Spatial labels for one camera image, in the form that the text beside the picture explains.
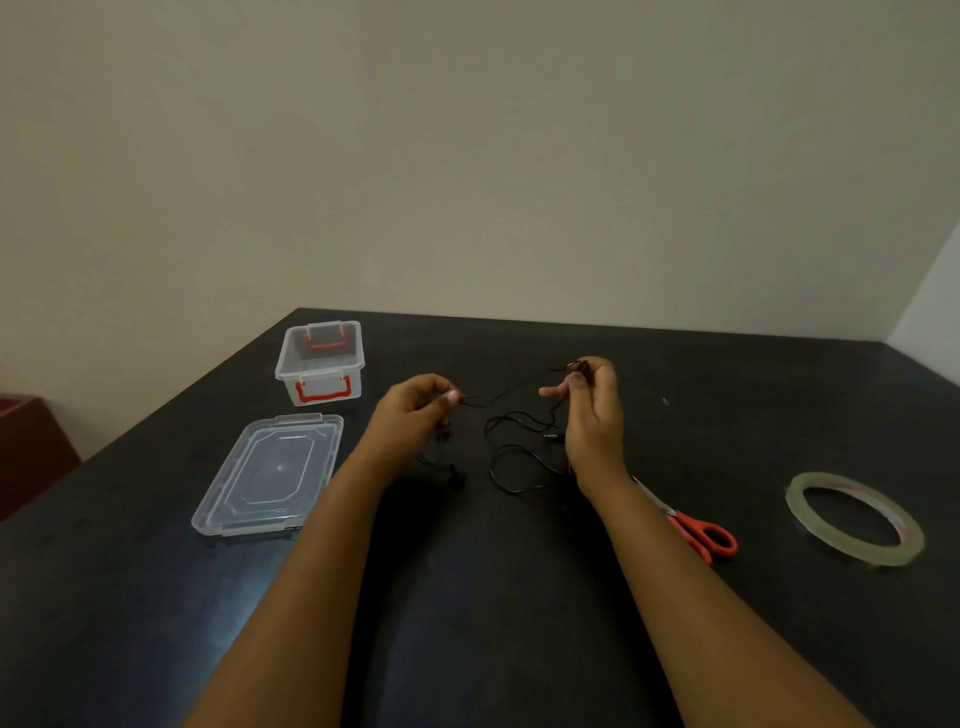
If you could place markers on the person's left forearm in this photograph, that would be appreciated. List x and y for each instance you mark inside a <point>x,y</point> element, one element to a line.
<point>300,600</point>

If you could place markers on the clear plastic box lid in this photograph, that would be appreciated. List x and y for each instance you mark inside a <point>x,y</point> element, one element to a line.
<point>270,475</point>

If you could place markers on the person's right thumb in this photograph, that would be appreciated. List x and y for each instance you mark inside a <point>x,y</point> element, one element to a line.
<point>553,391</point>

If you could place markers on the person's right forearm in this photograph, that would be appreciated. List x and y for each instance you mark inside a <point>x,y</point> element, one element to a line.
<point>705,615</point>

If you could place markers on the person's left hand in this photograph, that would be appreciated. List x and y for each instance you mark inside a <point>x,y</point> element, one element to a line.
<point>405,420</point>

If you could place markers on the dark red furniture piece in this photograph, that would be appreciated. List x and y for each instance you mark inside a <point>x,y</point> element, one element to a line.
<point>30,450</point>

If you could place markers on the clear plastic box red latches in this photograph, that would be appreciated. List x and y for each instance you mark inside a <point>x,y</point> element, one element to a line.
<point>320,362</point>

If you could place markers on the clear adhesive tape roll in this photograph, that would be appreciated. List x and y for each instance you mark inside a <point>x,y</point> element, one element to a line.
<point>855,519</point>

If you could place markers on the person's left fingers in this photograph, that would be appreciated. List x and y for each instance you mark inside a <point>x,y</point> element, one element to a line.
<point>439,391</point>

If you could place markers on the person's right hand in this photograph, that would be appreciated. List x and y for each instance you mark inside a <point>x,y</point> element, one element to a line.
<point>594,431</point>

